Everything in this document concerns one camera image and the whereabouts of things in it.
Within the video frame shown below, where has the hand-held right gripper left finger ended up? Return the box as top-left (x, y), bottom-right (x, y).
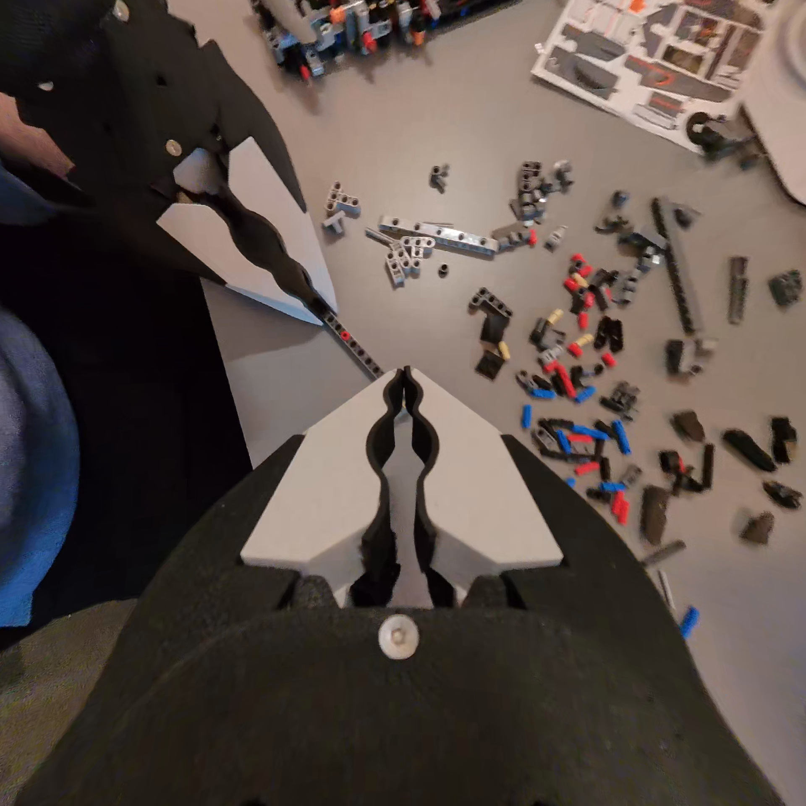
top-left (239, 366), bottom-right (409, 610)

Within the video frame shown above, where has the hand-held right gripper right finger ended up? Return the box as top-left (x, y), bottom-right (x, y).
top-left (408, 366), bottom-right (564, 607)

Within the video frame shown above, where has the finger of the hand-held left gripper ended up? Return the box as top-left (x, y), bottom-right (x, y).
top-left (156, 194), bottom-right (324, 325)
top-left (222, 135), bottom-right (339, 317)

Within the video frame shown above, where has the long black lego beam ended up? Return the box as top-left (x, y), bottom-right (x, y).
top-left (311, 301), bottom-right (386, 380)

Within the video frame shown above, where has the person's left forearm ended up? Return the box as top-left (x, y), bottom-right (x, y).
top-left (0, 91), bottom-right (95, 228)

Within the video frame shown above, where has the pile of loose lego pieces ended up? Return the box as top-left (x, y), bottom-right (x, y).
top-left (321, 160), bottom-right (806, 638)

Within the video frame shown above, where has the long light grey lego beam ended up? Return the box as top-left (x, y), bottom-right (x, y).
top-left (378, 216), bottom-right (500, 260)

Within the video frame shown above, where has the dark grey angled lego beam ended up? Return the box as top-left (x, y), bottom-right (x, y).
top-left (468, 288), bottom-right (513, 320)

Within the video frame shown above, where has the partly built lego model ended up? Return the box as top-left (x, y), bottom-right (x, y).
top-left (252, 0), bottom-right (523, 79)

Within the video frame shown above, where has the long dark grey lego beam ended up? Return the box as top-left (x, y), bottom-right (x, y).
top-left (652, 196), bottom-right (706, 336)

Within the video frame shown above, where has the black lego wheel piece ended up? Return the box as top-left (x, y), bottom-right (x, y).
top-left (686, 112), bottom-right (763, 167)

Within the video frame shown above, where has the bunch of small light grey beams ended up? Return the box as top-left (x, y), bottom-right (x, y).
top-left (384, 236), bottom-right (437, 288)

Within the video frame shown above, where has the person's blue shirt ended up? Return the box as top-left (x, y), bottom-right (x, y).
top-left (0, 309), bottom-right (81, 631)

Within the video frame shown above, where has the sticker sheet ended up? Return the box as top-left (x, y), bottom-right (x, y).
top-left (531, 0), bottom-right (782, 152)

